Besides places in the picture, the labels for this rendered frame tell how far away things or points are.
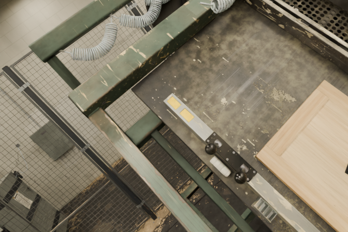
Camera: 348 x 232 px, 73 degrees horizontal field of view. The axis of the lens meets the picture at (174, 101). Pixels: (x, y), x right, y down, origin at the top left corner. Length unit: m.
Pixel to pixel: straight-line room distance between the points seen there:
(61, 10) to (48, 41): 4.20
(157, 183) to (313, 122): 0.62
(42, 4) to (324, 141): 5.27
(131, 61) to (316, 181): 0.79
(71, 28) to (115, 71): 0.48
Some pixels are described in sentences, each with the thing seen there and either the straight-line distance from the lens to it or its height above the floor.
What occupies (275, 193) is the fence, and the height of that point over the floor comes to 1.27.
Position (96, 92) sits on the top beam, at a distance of 0.92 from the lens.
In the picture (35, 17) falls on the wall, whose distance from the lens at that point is 5.58.
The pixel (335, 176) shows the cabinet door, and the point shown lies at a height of 1.16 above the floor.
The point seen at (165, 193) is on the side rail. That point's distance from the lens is 0.84.
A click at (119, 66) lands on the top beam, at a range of 0.95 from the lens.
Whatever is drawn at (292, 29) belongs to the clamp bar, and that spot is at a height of 1.55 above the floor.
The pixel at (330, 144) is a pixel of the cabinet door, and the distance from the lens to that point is 1.05.
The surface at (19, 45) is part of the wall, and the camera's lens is 5.58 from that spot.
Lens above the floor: 1.93
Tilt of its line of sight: 17 degrees down
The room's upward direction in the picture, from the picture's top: 38 degrees counter-clockwise
